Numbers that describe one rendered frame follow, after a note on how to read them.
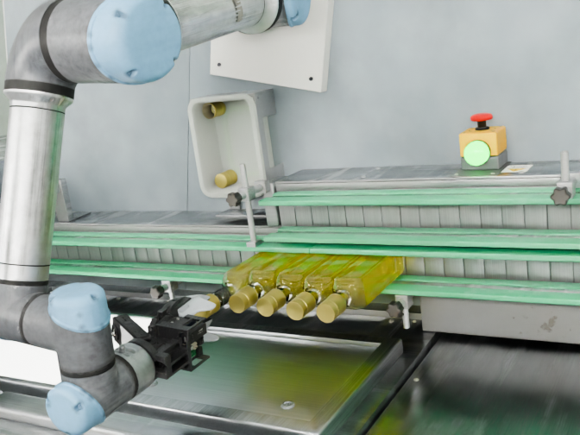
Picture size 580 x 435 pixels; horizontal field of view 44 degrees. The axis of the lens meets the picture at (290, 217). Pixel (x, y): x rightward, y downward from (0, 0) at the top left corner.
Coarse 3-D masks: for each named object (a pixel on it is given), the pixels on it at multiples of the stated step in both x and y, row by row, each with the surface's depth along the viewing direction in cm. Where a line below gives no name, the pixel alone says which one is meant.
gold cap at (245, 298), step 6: (246, 288) 128; (252, 288) 129; (234, 294) 126; (240, 294) 126; (246, 294) 127; (252, 294) 128; (234, 300) 126; (240, 300) 125; (246, 300) 126; (252, 300) 127; (234, 306) 126; (240, 306) 126; (246, 306) 126; (240, 312) 126
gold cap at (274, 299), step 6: (270, 294) 124; (276, 294) 125; (282, 294) 125; (258, 300) 123; (264, 300) 123; (270, 300) 123; (276, 300) 124; (282, 300) 125; (258, 306) 124; (264, 306) 123; (270, 306) 123; (276, 306) 123; (282, 306) 126; (264, 312) 124; (270, 312) 123
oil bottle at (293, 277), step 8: (304, 256) 139; (312, 256) 138; (320, 256) 138; (328, 256) 138; (296, 264) 135; (304, 264) 134; (312, 264) 134; (320, 264) 135; (280, 272) 132; (288, 272) 131; (296, 272) 130; (304, 272) 130; (280, 280) 129; (288, 280) 129; (296, 280) 128; (296, 288) 128; (296, 296) 128
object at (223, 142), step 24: (216, 96) 155; (240, 96) 152; (192, 120) 160; (216, 120) 165; (240, 120) 162; (216, 144) 166; (240, 144) 164; (216, 168) 167; (264, 168) 155; (216, 192) 162
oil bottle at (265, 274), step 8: (280, 256) 140; (288, 256) 140; (296, 256) 139; (264, 264) 137; (272, 264) 136; (280, 264) 136; (288, 264) 136; (256, 272) 133; (264, 272) 132; (272, 272) 132; (248, 280) 133; (256, 280) 132; (264, 280) 131; (272, 280) 131; (264, 288) 131; (272, 288) 131
